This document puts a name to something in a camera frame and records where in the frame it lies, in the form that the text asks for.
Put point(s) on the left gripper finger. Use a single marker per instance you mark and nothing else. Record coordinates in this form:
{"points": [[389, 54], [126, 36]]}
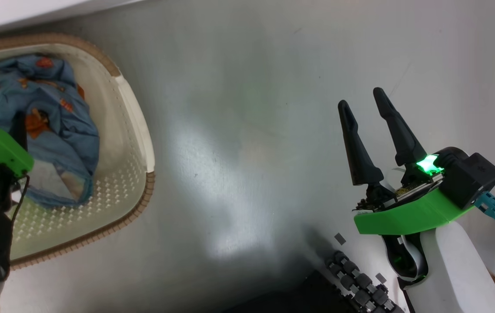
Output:
{"points": [[21, 130]]}

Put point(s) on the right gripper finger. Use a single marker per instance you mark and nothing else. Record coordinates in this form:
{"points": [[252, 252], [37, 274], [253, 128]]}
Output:
{"points": [[358, 148], [399, 130]]}

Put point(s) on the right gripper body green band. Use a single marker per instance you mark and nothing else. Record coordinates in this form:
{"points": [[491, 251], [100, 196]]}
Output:
{"points": [[404, 217]]}

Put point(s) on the blue cartoon print garment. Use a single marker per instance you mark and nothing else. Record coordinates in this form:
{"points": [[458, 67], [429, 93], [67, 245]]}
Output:
{"points": [[56, 130]]}

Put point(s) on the black robot base with rollers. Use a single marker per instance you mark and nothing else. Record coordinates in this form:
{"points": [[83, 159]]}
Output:
{"points": [[356, 282]]}

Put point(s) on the white front-load washing machine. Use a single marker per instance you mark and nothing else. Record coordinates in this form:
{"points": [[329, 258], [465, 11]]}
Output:
{"points": [[12, 13]]}

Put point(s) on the cream perforated laundry basket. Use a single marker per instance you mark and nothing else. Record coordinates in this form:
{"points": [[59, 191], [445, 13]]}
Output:
{"points": [[125, 174]]}

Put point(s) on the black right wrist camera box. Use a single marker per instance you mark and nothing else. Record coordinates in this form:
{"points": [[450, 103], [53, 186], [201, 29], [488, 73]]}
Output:
{"points": [[469, 178]]}

